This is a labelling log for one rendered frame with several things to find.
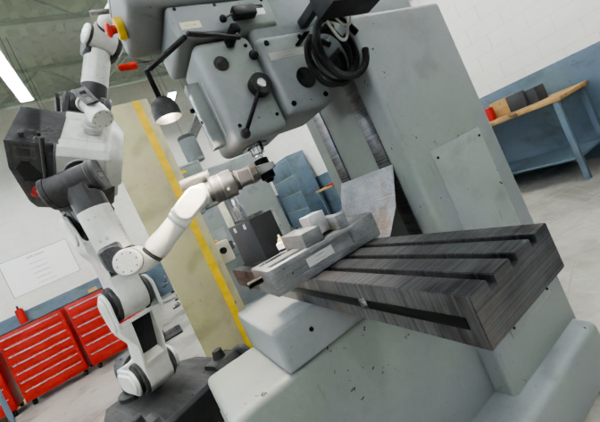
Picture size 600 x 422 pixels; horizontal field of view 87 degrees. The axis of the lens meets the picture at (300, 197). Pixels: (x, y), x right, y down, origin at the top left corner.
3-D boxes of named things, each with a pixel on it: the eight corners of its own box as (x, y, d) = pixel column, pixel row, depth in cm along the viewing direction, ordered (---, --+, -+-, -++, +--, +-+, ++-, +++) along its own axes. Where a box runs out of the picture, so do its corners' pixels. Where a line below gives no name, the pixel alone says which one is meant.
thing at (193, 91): (214, 147, 96) (185, 84, 96) (212, 152, 100) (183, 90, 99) (227, 144, 98) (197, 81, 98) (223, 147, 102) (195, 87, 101)
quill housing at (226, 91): (237, 144, 91) (189, 40, 90) (221, 163, 109) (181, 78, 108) (292, 125, 100) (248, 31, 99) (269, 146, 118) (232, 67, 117)
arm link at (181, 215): (212, 194, 95) (182, 230, 92) (212, 195, 103) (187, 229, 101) (193, 180, 94) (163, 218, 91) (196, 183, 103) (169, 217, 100)
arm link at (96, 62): (112, 48, 136) (107, 96, 132) (77, 31, 125) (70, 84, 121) (125, 37, 129) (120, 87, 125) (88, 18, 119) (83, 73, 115)
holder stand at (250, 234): (267, 260, 132) (246, 217, 132) (245, 264, 150) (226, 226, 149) (288, 247, 140) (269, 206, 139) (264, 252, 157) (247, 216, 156)
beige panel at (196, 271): (219, 398, 227) (77, 103, 221) (208, 379, 262) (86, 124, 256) (279, 353, 251) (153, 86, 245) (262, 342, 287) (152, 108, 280)
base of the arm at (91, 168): (58, 221, 90) (29, 188, 84) (65, 203, 101) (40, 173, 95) (112, 196, 94) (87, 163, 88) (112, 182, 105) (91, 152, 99)
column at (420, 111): (543, 453, 104) (345, 12, 100) (429, 398, 146) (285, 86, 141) (598, 358, 128) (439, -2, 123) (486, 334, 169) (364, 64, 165)
